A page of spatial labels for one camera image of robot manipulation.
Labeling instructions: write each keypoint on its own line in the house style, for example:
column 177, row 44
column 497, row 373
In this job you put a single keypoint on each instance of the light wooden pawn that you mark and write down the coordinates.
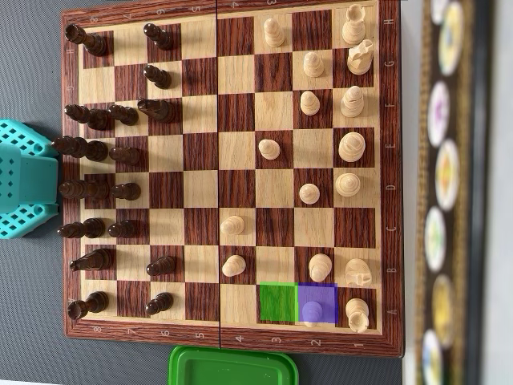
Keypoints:
column 268, row 148
column 232, row 225
column 309, row 193
column 233, row 266
column 312, row 313
column 274, row 33
column 309, row 103
column 313, row 65

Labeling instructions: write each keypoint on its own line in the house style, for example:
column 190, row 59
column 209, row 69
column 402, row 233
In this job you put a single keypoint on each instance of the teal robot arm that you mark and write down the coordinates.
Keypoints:
column 24, row 180

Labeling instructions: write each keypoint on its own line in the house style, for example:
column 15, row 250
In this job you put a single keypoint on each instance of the wooden folding chess board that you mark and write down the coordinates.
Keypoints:
column 236, row 192

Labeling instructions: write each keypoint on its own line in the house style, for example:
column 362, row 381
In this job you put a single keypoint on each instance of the light wooden bishop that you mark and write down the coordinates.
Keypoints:
column 352, row 102
column 320, row 267

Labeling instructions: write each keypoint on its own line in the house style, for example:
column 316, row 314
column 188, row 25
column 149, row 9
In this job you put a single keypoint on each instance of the dark wooden pawn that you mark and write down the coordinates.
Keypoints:
column 157, row 77
column 123, row 114
column 122, row 229
column 126, row 191
column 161, row 266
column 159, row 303
column 159, row 37
column 125, row 155

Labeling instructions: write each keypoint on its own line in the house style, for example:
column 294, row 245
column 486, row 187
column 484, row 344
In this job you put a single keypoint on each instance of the dark wooden knight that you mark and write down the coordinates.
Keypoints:
column 94, row 260
column 157, row 110

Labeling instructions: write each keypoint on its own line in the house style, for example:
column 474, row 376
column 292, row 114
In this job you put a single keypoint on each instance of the light wooden knight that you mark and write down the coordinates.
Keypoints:
column 358, row 272
column 360, row 58

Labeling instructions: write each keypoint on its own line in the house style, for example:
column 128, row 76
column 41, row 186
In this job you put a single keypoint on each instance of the light wooden rook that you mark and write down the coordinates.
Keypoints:
column 354, row 27
column 356, row 315

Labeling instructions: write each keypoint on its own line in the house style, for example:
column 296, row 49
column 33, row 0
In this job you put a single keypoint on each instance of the dark wooden queen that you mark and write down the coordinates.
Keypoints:
column 82, row 189

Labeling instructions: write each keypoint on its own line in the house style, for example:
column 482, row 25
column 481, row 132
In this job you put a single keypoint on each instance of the green plastic container lid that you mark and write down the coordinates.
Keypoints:
column 232, row 367

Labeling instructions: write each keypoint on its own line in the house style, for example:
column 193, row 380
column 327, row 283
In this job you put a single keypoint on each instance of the dark wooden bishop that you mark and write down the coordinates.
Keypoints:
column 87, row 116
column 82, row 229

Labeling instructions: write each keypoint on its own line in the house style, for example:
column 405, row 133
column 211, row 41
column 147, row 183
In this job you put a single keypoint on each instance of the dark wooden king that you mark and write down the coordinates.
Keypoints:
column 79, row 148

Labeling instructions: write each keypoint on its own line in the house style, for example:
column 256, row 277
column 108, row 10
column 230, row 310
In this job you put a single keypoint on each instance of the dark wooden rook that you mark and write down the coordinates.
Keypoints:
column 89, row 305
column 89, row 40

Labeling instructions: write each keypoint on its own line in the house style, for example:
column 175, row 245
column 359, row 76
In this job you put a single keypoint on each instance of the dark frame with round medallions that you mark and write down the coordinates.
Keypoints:
column 449, row 200

